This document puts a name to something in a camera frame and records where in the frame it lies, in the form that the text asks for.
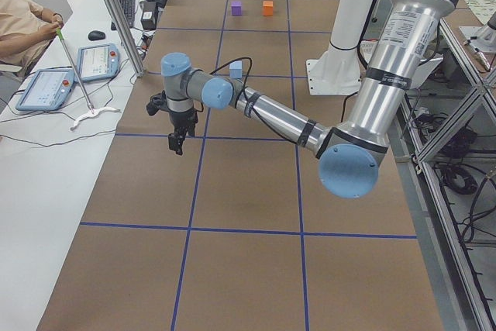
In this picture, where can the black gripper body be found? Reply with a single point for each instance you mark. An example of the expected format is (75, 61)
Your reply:
(183, 118)

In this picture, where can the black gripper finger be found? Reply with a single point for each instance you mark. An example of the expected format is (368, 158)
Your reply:
(179, 137)
(173, 142)

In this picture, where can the light blue foam block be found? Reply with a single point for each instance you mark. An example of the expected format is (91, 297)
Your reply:
(236, 69)

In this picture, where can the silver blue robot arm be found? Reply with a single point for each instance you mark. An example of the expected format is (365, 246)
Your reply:
(350, 153)

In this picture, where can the purple foam block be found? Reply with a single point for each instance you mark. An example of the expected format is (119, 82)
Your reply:
(236, 8)

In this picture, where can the orange foam block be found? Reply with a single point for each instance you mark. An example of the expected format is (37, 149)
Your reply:
(267, 8)

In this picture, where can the metal stick with white hook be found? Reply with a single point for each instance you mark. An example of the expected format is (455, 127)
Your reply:
(92, 111)

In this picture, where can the black power adapter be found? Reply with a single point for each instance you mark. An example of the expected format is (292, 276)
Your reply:
(149, 15)

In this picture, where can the far teach pendant tablet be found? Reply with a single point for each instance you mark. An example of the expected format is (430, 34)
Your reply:
(96, 63)

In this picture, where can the teach pendant tablet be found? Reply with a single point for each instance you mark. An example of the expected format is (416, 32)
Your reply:
(96, 63)
(47, 91)

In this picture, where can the black keyboard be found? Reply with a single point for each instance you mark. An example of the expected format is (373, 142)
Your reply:
(128, 8)

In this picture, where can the black computer mouse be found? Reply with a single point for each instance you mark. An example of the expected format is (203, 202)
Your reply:
(96, 35)

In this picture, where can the near teach pendant tablet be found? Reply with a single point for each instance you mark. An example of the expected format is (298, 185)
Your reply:
(47, 91)

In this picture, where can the seated person in beige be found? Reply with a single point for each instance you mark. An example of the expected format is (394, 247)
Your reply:
(27, 29)

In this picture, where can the aluminium frame post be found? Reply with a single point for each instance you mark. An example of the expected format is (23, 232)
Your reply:
(118, 17)

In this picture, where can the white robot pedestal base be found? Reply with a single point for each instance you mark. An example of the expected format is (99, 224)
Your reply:
(337, 71)

